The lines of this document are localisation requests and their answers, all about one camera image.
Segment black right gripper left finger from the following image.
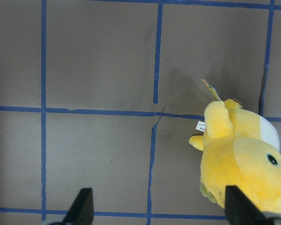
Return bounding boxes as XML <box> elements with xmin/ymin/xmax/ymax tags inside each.
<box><xmin>62</xmin><ymin>187</ymin><xmax>94</xmax><ymax>225</ymax></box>

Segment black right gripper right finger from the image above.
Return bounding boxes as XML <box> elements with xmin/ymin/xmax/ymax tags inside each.
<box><xmin>224</xmin><ymin>186</ymin><xmax>266</xmax><ymax>225</ymax></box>

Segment yellow plush toy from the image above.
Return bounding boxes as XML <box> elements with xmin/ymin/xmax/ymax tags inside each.
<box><xmin>189</xmin><ymin>86</ymin><xmax>281</xmax><ymax>214</ymax></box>

